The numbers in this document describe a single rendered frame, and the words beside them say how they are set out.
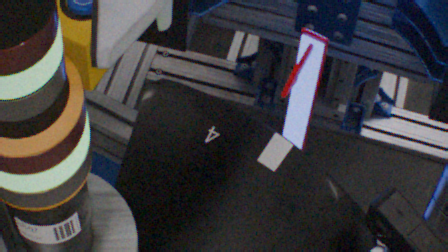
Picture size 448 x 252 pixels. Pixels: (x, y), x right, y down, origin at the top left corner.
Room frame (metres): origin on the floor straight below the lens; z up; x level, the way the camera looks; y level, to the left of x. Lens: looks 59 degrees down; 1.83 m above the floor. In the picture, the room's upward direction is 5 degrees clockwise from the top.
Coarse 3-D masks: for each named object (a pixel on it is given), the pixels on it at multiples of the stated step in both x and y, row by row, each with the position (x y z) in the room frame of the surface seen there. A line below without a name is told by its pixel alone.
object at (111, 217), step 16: (96, 176) 0.18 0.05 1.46; (96, 192) 0.18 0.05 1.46; (112, 192) 0.18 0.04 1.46; (0, 208) 0.15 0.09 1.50; (96, 208) 0.17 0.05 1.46; (112, 208) 0.17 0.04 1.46; (128, 208) 0.17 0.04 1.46; (0, 224) 0.14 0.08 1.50; (96, 224) 0.16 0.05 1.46; (112, 224) 0.16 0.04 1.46; (128, 224) 0.16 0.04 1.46; (0, 240) 0.13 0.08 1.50; (16, 240) 0.15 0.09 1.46; (96, 240) 0.15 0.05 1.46; (112, 240) 0.15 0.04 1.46; (128, 240) 0.15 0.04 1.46
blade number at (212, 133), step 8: (208, 120) 0.38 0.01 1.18; (208, 128) 0.38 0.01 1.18; (216, 128) 0.38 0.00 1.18; (224, 128) 0.38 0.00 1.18; (200, 136) 0.37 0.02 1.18; (208, 136) 0.37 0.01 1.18; (216, 136) 0.37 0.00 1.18; (224, 136) 0.37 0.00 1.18; (200, 144) 0.36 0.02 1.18; (208, 144) 0.36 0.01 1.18; (216, 144) 0.36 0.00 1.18; (216, 152) 0.36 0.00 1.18
